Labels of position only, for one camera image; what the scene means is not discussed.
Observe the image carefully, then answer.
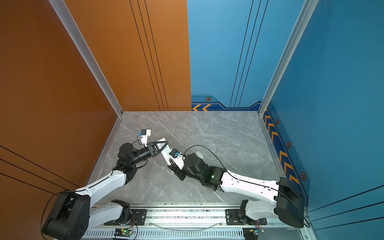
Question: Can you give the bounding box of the left aluminium corner post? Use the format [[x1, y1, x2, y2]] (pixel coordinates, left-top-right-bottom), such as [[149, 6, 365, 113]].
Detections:
[[49, 0, 124, 117]]

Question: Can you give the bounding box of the white battery cover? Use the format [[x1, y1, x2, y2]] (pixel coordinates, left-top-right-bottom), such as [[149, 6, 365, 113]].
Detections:
[[195, 151, 204, 159]]

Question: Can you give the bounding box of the aluminium corner post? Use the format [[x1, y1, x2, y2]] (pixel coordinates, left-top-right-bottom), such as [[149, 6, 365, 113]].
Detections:
[[49, 0, 124, 117], [258, 0, 319, 117]]

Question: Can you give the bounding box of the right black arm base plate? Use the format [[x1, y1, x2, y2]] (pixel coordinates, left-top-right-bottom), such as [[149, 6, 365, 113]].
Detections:
[[225, 209, 268, 226]]

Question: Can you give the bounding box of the small circuit board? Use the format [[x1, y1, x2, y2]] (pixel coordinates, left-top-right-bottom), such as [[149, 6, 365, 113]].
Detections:
[[113, 228, 135, 240], [243, 228, 265, 240]]

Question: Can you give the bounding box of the right small circuit board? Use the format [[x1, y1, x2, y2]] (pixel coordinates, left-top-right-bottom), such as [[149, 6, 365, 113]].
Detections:
[[243, 228, 265, 240]]

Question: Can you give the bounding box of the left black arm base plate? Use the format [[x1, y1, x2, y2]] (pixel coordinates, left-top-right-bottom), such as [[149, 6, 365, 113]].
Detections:
[[104, 209, 147, 226]]

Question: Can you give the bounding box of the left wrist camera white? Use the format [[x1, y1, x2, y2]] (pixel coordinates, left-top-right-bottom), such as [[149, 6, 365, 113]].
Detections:
[[137, 129, 151, 147]]

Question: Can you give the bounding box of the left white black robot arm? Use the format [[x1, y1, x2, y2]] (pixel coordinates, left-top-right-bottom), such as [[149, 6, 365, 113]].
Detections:
[[41, 141, 168, 240]]

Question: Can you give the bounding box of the left small circuit board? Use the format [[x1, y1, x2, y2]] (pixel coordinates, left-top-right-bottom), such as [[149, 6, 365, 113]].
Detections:
[[113, 228, 135, 240]]

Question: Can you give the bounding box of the aluminium mounting rail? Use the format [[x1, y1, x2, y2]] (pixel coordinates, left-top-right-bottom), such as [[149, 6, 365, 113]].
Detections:
[[59, 202, 313, 229]]

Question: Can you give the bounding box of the white remote control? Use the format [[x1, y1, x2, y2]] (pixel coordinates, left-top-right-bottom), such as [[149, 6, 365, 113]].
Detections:
[[157, 138, 173, 166]]

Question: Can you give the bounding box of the right aluminium corner post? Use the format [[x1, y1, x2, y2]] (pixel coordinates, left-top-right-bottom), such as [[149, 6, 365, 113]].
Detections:
[[258, 0, 319, 117]]

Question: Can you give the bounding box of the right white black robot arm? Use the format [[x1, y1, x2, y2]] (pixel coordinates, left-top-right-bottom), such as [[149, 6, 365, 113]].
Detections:
[[162, 147, 310, 228]]

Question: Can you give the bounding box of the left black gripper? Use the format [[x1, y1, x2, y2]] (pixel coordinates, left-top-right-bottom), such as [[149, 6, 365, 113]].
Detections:
[[130, 142, 168, 169]]

